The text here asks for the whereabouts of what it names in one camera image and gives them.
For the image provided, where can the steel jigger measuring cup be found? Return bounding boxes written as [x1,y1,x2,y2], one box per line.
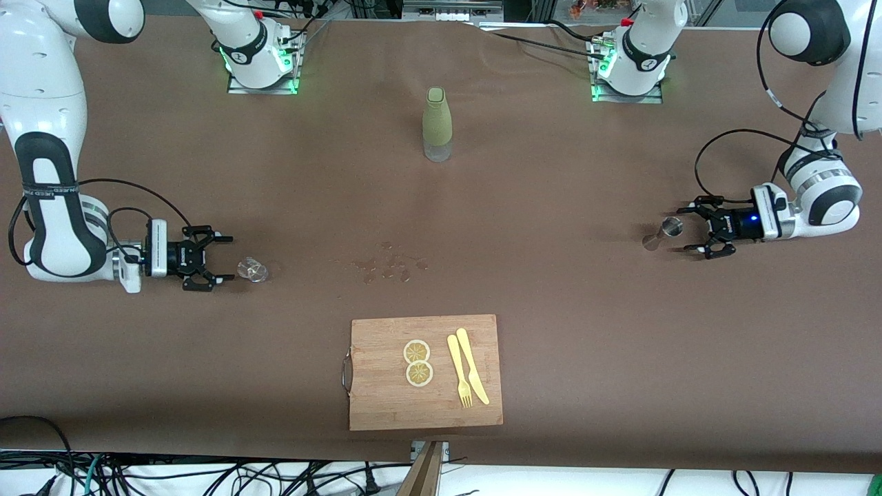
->
[642,216,684,251]

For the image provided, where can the clear glass cup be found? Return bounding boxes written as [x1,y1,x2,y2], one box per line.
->
[238,257,271,284]

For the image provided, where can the brown table mat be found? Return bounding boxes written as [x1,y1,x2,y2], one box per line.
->
[0,12,882,475]

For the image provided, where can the spilled liquid drops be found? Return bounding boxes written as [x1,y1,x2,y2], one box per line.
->
[351,241,429,285]

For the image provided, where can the wooden cutting board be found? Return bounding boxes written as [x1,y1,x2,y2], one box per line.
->
[342,314,504,432]

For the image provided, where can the green sleeved glass bottle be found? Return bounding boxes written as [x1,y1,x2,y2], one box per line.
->
[422,87,453,163]

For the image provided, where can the yellow plastic fork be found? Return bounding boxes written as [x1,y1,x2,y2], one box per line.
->
[447,334,473,409]

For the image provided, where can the yellow plastic knife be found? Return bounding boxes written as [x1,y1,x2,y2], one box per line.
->
[456,328,491,406]

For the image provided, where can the grey metal box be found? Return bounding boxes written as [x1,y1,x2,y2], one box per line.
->
[402,0,505,23]

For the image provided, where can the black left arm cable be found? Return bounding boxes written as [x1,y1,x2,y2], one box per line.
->
[695,0,869,207]

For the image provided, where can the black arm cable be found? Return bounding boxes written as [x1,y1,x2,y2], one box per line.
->
[695,0,869,207]
[8,178,195,268]

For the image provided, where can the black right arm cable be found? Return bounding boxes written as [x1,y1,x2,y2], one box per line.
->
[8,178,195,268]

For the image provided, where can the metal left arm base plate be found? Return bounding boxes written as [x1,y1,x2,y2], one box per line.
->
[591,76,664,105]

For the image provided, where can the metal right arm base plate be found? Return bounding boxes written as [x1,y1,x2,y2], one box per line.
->
[227,69,301,96]

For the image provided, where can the thick black cable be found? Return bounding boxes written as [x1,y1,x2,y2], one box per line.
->
[0,415,75,496]

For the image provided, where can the black base power cable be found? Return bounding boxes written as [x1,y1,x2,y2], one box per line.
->
[475,21,611,63]

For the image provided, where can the wooden post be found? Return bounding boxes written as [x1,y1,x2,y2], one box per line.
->
[396,441,445,496]

